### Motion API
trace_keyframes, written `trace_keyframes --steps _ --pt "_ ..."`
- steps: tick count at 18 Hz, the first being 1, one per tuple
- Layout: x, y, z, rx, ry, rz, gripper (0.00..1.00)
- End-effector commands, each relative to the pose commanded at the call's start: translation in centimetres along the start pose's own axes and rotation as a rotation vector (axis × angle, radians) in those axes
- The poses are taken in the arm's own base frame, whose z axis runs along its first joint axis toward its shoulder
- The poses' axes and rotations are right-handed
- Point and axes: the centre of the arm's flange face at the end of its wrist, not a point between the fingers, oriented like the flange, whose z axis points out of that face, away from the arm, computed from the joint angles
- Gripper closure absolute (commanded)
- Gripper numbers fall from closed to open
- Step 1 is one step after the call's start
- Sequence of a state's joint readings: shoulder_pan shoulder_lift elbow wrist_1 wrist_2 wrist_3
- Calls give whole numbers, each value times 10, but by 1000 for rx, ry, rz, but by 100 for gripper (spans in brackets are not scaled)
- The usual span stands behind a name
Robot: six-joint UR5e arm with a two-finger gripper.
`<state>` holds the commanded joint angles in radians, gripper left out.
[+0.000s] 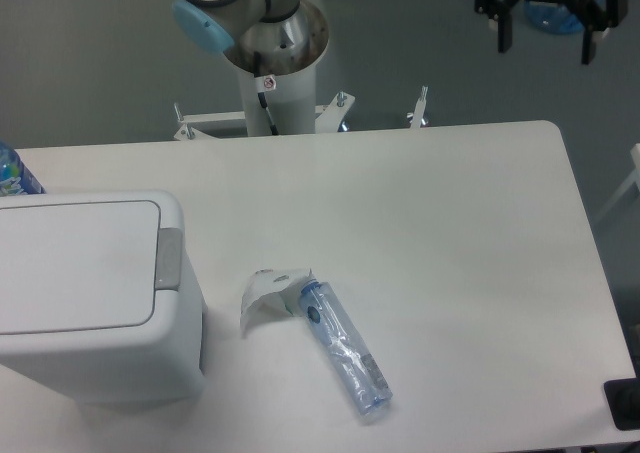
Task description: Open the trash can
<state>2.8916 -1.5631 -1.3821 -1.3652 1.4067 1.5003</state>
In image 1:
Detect crumpled white paper wrapper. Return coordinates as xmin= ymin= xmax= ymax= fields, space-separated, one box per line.
xmin=239 ymin=268 xmax=315 ymax=336

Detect black cable on pedestal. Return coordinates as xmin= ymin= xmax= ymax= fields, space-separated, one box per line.
xmin=252 ymin=50 xmax=279 ymax=137

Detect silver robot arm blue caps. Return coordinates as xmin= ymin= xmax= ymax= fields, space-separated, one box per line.
xmin=172 ymin=0 xmax=628 ymax=65

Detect white frame at right edge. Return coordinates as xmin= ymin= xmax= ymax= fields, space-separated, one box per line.
xmin=594 ymin=143 xmax=639 ymax=228

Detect empty clear plastic bottle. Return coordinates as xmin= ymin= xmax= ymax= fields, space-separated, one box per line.
xmin=298 ymin=279 xmax=393 ymax=416

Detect white trash can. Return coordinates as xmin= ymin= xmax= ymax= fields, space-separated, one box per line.
xmin=1 ymin=190 xmax=206 ymax=403

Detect blue labelled water bottle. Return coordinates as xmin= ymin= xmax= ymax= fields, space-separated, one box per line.
xmin=0 ymin=142 xmax=46 ymax=197

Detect white trash can lid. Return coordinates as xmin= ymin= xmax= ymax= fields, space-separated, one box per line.
xmin=1 ymin=201 xmax=160 ymax=335

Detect grey lid push button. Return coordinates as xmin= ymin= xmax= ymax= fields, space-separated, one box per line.
xmin=155 ymin=228 xmax=184 ymax=290

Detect black device at table edge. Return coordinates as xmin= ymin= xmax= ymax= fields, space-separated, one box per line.
xmin=604 ymin=378 xmax=639 ymax=431

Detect blue water jug on floor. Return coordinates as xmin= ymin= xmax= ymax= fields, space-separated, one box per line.
xmin=522 ymin=0 xmax=608 ymax=36

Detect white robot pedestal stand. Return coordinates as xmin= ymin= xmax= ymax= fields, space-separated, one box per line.
xmin=172 ymin=47 xmax=430 ymax=141

